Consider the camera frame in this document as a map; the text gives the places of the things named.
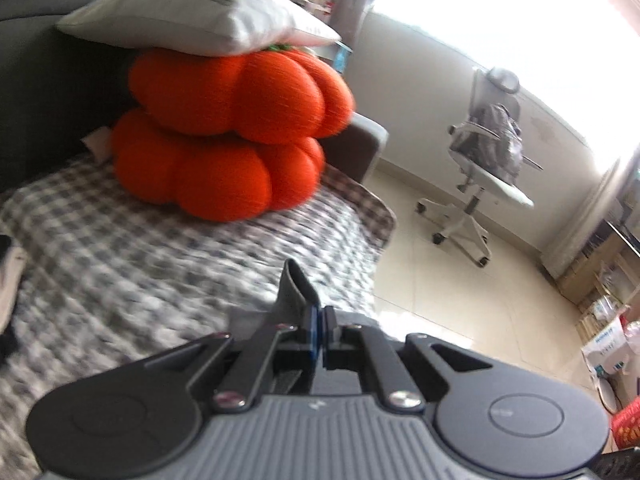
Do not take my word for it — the blue plastic bag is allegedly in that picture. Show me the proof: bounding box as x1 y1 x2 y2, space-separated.
332 42 354 74

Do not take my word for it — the grey t-shirt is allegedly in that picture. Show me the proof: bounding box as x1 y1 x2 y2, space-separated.
227 258 382 397

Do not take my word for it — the red paper decoration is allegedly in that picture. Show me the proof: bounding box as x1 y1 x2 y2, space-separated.
610 394 640 452

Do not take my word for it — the wooden shelf unit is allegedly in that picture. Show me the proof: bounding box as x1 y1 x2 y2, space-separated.
559 199 640 342

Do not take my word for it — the beige and navy folded garment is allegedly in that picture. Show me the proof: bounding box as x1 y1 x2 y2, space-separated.
0 232 29 357

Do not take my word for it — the grey checked quilted blanket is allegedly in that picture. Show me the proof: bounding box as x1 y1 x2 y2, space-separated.
0 152 399 480

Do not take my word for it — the grey backpack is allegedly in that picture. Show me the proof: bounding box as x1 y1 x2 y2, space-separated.
449 103 524 184

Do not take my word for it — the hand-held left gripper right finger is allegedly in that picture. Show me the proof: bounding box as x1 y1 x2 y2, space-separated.
322 306 501 412

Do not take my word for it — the white office chair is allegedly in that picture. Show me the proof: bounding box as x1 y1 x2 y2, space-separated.
416 66 544 267

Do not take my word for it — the grey sofa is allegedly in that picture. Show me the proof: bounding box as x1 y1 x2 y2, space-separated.
0 0 390 197

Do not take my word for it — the white pillow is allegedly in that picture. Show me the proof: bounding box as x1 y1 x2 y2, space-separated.
54 0 342 57

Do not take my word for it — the orange pumpkin cushion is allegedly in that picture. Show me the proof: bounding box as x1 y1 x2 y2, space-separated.
127 47 357 142
82 107 326 224

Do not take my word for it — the window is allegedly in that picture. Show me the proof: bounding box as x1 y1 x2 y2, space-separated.
367 0 640 161

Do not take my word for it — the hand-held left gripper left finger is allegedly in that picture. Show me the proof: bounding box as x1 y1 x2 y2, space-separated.
142 307 322 412

